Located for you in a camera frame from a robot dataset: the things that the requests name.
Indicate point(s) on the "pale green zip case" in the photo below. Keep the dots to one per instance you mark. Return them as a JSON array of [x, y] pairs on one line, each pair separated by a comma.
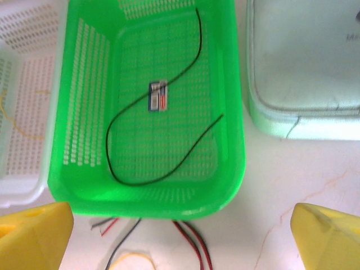
[[295, 70]]

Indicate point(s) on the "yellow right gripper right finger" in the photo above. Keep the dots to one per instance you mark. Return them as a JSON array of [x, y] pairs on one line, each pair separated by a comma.
[[332, 242]]

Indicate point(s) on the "green basket with sticker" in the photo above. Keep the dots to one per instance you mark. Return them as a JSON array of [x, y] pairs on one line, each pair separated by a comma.
[[84, 182]]

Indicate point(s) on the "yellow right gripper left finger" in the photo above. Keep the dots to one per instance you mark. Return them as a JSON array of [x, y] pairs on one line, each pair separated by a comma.
[[31, 239]]

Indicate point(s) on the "white plastic basket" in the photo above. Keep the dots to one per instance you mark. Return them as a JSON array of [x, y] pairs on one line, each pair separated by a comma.
[[28, 70]]

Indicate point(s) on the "small printed sticker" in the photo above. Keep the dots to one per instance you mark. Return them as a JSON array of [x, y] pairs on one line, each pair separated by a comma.
[[158, 95]]

